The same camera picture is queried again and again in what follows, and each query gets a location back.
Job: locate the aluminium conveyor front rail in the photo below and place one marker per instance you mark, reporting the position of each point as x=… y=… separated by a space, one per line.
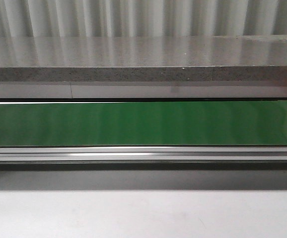
x=144 y=158

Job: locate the white pleated curtain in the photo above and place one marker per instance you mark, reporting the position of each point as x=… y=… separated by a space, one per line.
x=130 y=18

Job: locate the green conveyor belt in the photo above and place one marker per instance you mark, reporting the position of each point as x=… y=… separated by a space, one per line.
x=144 y=123

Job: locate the grey stone counter slab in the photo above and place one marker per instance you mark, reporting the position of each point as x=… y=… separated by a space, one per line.
x=143 y=67

